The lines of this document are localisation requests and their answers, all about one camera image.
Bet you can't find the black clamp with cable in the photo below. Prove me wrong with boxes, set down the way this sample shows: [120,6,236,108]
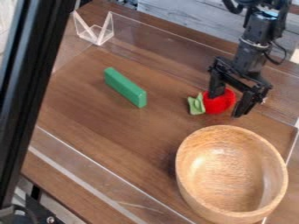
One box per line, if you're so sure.
[0,194,65,224]

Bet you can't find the green rectangular block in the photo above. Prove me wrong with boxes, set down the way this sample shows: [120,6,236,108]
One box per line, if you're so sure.
[104,67,147,108]

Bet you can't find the wooden bowl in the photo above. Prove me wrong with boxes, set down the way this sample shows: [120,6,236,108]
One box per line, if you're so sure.
[175,125,288,224]

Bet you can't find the clear acrylic corner bracket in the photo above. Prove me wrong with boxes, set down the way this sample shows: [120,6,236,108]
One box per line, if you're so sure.
[72,11,115,46]

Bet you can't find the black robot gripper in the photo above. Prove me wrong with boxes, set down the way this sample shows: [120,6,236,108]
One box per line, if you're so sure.
[208,57,272,118]

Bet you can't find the red plush strawberry toy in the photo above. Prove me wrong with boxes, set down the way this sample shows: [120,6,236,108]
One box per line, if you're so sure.
[187,88,236,116]

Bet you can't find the black aluminium frame post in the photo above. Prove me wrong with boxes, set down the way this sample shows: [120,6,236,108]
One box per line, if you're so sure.
[0,0,76,209]

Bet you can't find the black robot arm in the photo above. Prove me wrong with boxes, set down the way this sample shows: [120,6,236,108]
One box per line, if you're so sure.
[203,0,292,117]

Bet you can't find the clear acrylic table barrier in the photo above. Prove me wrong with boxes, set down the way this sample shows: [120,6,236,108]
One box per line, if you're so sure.
[23,10,299,224]

